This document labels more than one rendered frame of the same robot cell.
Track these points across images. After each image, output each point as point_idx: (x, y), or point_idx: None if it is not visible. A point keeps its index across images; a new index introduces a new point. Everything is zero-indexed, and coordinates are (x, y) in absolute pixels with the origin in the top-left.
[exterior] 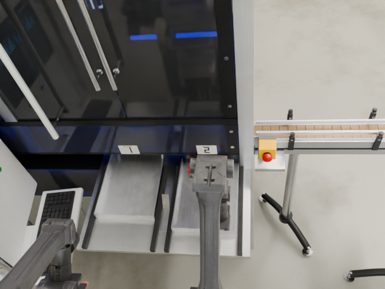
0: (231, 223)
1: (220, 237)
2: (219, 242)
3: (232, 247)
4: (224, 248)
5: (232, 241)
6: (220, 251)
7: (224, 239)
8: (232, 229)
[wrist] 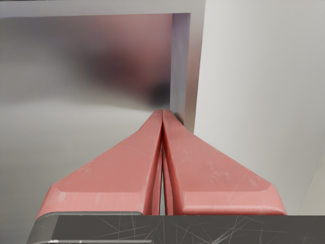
0: (66, 38)
1: (205, 115)
2: (251, 114)
3: (311, 7)
4: (298, 78)
5: (255, 16)
6: (317, 102)
7: (231, 81)
8: (128, 22)
